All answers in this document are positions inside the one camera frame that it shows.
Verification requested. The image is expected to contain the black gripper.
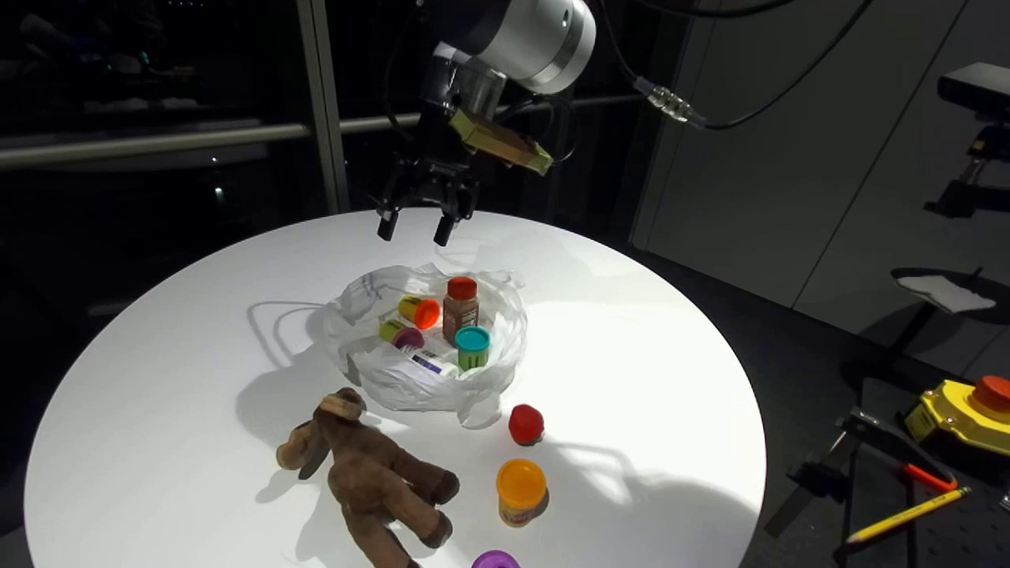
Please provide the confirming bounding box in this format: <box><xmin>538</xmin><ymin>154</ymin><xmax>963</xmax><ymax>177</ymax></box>
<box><xmin>375</xmin><ymin>107</ymin><xmax>477</xmax><ymax>246</ymax></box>

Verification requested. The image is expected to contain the brown jar with red lid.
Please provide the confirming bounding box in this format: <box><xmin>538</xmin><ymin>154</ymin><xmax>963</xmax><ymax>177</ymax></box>
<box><xmin>443</xmin><ymin>276</ymin><xmax>479</xmax><ymax>340</ymax></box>

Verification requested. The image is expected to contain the green tub with pink lid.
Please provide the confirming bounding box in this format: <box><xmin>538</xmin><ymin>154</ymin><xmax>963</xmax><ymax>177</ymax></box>
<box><xmin>379</xmin><ymin>322</ymin><xmax>423</xmax><ymax>350</ymax></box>

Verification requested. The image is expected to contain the teal lid play-dough tub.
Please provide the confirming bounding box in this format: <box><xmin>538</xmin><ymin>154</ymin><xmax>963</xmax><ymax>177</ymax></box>
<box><xmin>456</xmin><ymin>324</ymin><xmax>488</xmax><ymax>370</ymax></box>

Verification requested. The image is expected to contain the white bottle with purple label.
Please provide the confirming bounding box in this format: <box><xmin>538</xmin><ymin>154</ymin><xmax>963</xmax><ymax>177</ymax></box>
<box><xmin>407</xmin><ymin>355</ymin><xmax>450</xmax><ymax>376</ymax></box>

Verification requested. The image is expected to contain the orange play-dough tub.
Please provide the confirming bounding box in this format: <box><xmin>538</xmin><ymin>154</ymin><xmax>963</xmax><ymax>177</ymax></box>
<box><xmin>497</xmin><ymin>459</ymin><xmax>548</xmax><ymax>529</ymax></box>

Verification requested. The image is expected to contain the yellow tub with orange lid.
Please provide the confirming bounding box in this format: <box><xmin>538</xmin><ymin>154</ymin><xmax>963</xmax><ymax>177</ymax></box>
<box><xmin>397</xmin><ymin>296</ymin><xmax>443</xmax><ymax>333</ymax></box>

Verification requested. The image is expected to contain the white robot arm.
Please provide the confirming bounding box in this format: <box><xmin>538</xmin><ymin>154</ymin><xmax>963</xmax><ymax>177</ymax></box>
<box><xmin>375</xmin><ymin>0</ymin><xmax>595</xmax><ymax>246</ymax></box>

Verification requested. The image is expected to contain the clear plastic bag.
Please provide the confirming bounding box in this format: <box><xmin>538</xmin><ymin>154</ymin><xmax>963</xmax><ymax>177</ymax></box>
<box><xmin>323</xmin><ymin>267</ymin><xmax>527</xmax><ymax>429</ymax></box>

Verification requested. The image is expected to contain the red play-dough tub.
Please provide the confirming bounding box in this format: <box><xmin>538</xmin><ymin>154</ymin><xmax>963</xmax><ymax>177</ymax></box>
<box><xmin>509</xmin><ymin>404</ymin><xmax>547</xmax><ymax>446</ymax></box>

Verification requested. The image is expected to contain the brown teddy bear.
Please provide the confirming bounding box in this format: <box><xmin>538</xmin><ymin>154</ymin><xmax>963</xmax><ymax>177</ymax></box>
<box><xmin>275</xmin><ymin>388</ymin><xmax>461</xmax><ymax>568</ymax></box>

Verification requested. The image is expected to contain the purple play-dough tub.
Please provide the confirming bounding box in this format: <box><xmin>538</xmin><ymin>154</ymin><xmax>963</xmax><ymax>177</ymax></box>
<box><xmin>470</xmin><ymin>551</ymin><xmax>522</xmax><ymax>568</ymax></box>

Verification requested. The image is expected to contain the yellow emergency stop box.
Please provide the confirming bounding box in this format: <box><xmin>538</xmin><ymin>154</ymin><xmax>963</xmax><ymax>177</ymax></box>
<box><xmin>905</xmin><ymin>376</ymin><xmax>1010</xmax><ymax>459</ymax></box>

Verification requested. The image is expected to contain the yellow pencil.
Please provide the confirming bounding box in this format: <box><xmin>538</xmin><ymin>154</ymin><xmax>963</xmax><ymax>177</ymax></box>
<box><xmin>847</xmin><ymin>488</ymin><xmax>971</xmax><ymax>547</ymax></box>

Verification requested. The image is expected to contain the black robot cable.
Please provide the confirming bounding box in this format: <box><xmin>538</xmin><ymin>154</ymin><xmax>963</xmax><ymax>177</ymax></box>
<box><xmin>602</xmin><ymin>0</ymin><xmax>877</xmax><ymax>136</ymax></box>

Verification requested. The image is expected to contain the orange handled black clamp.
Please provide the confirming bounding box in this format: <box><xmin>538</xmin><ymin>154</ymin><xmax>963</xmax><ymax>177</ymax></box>
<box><xmin>843</xmin><ymin>410</ymin><xmax>956</xmax><ymax>489</ymax></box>

